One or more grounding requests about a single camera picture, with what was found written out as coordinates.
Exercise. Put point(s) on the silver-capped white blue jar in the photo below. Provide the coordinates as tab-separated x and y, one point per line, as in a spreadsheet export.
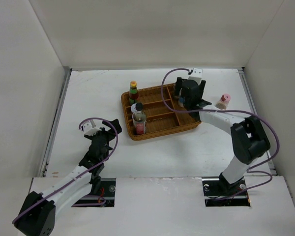
181	102

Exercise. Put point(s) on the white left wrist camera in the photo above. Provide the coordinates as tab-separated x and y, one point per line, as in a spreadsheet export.
89	128

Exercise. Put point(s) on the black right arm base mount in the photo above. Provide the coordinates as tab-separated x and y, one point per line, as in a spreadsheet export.
219	194

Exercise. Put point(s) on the yellow-capped green-label sauce bottle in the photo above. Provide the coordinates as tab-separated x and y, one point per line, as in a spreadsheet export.
133	93

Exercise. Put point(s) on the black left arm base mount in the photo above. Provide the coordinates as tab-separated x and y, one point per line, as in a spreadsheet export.
102	194

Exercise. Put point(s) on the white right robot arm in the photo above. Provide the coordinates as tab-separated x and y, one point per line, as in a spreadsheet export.
249	139

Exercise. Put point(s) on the dark soy sauce bottle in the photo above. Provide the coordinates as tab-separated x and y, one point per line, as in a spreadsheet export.
139	119

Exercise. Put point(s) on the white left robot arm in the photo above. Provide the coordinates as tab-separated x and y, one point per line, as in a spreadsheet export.
39	211

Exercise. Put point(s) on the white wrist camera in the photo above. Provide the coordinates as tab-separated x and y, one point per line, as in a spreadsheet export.
89	128
195	74

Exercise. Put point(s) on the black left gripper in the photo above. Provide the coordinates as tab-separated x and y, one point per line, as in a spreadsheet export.
109	133

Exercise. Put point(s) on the black-capped pepper grinder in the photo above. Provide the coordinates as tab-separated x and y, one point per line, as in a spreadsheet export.
176	92

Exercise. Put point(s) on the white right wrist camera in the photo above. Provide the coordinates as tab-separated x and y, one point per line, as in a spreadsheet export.
195	74

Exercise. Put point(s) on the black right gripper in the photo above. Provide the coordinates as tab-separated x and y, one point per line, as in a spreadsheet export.
202	86

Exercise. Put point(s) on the pink-capped spice shaker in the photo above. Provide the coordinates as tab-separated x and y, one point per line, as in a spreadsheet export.
223	102

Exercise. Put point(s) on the woven wicker divided basket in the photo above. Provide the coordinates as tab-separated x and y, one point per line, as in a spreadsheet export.
160	120

